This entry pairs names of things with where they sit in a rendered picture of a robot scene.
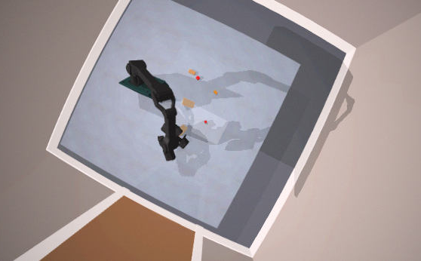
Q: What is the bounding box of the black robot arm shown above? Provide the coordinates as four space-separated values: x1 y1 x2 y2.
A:
125 60 183 161

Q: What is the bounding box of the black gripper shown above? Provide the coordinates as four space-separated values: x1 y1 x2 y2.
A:
161 124 189 149

